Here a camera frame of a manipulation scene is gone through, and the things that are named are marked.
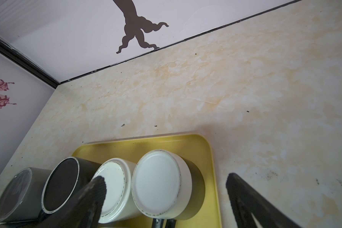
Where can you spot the black ceramic mug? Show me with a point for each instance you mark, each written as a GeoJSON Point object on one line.
{"type": "Point", "coordinates": [65, 180]}

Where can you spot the yellow plastic tray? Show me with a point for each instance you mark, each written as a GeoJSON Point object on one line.
{"type": "Point", "coordinates": [192, 147]}

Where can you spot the small white ceramic mug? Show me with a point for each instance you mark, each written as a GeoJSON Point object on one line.
{"type": "Point", "coordinates": [118, 204]}

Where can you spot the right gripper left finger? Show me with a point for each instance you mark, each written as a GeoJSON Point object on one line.
{"type": "Point", "coordinates": [82, 211]}

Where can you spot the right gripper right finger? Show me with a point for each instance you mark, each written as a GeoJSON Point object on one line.
{"type": "Point", "coordinates": [248, 205]}

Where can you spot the black mug white base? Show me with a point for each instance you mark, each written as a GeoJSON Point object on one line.
{"type": "Point", "coordinates": [167, 188]}

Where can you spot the grey ceramic mug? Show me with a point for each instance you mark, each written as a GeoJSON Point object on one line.
{"type": "Point", "coordinates": [21, 198]}

